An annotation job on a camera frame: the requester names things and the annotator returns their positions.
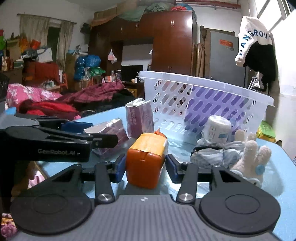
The white plastic basket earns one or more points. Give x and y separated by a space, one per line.
181 105

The grey door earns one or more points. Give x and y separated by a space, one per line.
221 48

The green cloth on wardrobe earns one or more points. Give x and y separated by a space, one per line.
144 7

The blue plastic bags pile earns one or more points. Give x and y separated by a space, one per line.
87 66

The maroon tissue pack lying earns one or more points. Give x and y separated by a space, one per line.
115 127

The black hanging garment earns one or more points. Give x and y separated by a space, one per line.
261 58

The maroon blanket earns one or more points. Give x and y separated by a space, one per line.
95 93

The white knitted glove toy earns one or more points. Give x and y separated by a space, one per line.
254 158

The striped blue cloth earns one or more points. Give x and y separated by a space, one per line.
207 154

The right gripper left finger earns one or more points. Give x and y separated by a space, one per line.
107 173

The white bag blue letters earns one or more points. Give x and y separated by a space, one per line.
251 30

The purple tissue pack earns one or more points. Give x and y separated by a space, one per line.
206 102

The pink floral pillow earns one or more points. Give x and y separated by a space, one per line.
17 93

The dark red wooden wardrobe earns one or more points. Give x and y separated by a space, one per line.
172 35

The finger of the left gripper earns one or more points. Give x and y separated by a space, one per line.
64 125
87 138

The maroon tissue pack upright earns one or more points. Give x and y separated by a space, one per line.
139 117

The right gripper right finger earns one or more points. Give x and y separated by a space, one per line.
185 174

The green yellow bag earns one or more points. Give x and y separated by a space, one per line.
266 132

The orange plastic box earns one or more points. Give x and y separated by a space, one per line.
145 159

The beige curtain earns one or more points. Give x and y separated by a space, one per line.
36 28

